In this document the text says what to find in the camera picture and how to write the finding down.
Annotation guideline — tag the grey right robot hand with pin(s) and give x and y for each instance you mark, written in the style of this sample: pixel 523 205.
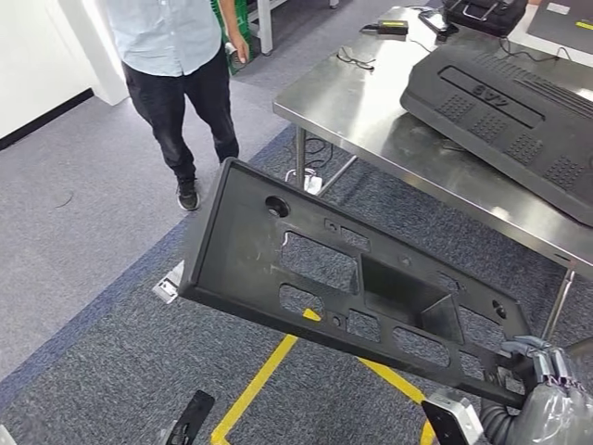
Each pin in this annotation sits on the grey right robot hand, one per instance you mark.
pixel 560 417

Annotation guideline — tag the black plastic plate bracket part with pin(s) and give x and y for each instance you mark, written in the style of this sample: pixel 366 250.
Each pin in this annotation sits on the black plastic plate bracket part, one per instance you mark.
pixel 231 264

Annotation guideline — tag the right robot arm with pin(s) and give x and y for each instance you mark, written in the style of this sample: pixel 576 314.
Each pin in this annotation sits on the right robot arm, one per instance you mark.
pixel 498 424

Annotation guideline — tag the stainless steel workbench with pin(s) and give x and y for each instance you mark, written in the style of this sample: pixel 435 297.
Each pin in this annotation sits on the stainless steel workbench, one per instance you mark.
pixel 370 104

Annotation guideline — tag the large black engine cover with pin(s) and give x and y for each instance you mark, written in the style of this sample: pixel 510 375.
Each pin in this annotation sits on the large black engine cover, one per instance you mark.
pixel 486 123

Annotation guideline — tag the yellow floor tape outline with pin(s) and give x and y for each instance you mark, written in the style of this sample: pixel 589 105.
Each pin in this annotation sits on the yellow floor tape outline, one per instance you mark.
pixel 259 382

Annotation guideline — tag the white power strip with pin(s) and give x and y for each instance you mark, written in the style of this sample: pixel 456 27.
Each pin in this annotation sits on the white power strip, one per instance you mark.
pixel 312 184

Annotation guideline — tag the black carry bag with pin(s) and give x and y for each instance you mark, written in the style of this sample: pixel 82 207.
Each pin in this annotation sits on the black carry bag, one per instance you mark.
pixel 491 18

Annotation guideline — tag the black phone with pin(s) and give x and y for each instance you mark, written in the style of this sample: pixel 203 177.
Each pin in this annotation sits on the black phone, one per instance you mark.
pixel 433 19

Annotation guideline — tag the black power adapter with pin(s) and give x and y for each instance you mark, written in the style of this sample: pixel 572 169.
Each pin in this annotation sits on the black power adapter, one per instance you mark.
pixel 394 27

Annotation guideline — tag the silver floor outlet box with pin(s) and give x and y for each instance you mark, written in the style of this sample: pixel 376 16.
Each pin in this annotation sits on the silver floor outlet box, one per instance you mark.
pixel 167 288

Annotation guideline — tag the green plastic crate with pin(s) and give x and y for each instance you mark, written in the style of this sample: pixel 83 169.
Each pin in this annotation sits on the green plastic crate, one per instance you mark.
pixel 243 18

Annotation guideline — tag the person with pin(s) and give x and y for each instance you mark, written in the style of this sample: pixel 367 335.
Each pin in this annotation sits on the person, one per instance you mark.
pixel 176 31

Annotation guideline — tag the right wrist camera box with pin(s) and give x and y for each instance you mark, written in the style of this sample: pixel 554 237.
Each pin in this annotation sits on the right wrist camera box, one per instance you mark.
pixel 452 424

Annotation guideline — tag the white table frame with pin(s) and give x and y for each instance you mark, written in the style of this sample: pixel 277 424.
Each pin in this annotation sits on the white table frame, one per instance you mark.
pixel 265 24

